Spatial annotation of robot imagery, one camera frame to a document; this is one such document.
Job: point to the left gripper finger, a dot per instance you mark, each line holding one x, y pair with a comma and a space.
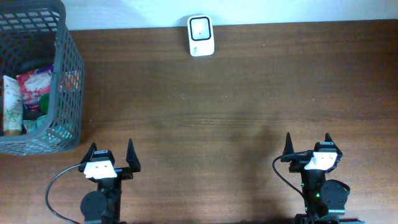
131, 157
89, 154

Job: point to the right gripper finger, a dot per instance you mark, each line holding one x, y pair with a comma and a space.
288, 148
328, 138

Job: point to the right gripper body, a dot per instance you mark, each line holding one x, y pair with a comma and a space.
296, 163

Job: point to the teal wet wipes pack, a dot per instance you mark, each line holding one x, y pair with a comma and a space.
32, 125

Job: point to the orange Kleenex tissue pack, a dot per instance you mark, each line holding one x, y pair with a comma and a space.
72, 80

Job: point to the white bamboo print tube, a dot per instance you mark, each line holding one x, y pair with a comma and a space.
12, 107

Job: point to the red purple pad package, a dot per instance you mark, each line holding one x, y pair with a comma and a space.
33, 85

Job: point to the teal Kleenex tissue pack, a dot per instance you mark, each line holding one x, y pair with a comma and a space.
62, 132

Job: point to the green lid jar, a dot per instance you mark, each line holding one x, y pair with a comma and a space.
44, 103

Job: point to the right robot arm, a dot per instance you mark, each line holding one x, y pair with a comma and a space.
324, 200

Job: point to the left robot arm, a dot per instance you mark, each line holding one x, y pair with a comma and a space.
103, 205

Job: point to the white barcode scanner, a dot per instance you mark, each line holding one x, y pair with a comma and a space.
200, 36

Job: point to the grey plastic mesh basket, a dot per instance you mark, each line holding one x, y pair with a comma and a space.
34, 34

